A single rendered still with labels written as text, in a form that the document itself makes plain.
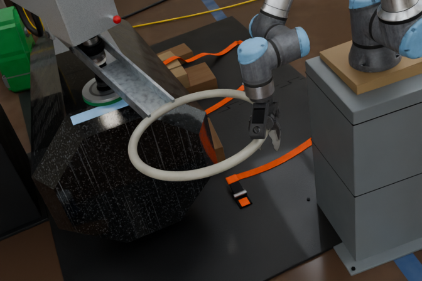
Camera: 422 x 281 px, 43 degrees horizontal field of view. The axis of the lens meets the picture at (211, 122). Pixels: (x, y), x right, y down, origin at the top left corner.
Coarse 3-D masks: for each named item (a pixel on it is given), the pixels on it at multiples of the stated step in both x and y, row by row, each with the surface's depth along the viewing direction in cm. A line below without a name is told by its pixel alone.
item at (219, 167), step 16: (192, 96) 196; (208, 96) 196; (224, 96) 194; (240, 96) 189; (160, 112) 194; (144, 128) 188; (256, 144) 163; (224, 160) 159; (240, 160) 159; (160, 176) 162; (176, 176) 159; (192, 176) 158; (208, 176) 159
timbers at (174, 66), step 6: (174, 60) 363; (168, 66) 358; (174, 66) 357; (180, 66) 355; (174, 72) 351; (180, 72) 350; (186, 72) 349; (180, 78) 348; (186, 78) 349; (186, 84) 351
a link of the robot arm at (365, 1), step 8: (352, 0) 185; (360, 0) 182; (368, 0) 180; (376, 0) 179; (352, 8) 185; (360, 8) 183; (368, 8) 181; (376, 8) 180; (352, 16) 188; (360, 16) 184; (368, 16) 181; (352, 24) 190; (360, 24) 185; (368, 24) 182; (352, 32) 193; (360, 32) 188; (368, 32) 183; (360, 40) 190; (368, 40) 189
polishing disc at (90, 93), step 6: (90, 84) 230; (96, 84) 229; (84, 90) 227; (90, 90) 226; (96, 90) 225; (108, 90) 223; (84, 96) 223; (90, 96) 222; (96, 96) 222; (102, 96) 221; (108, 96) 220; (114, 96) 219; (96, 102) 219; (102, 102) 219
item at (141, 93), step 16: (112, 48) 213; (96, 64) 207; (112, 64) 213; (128, 64) 209; (112, 80) 201; (128, 80) 207; (144, 80) 205; (128, 96) 196; (144, 96) 202; (160, 96) 201; (144, 112) 191
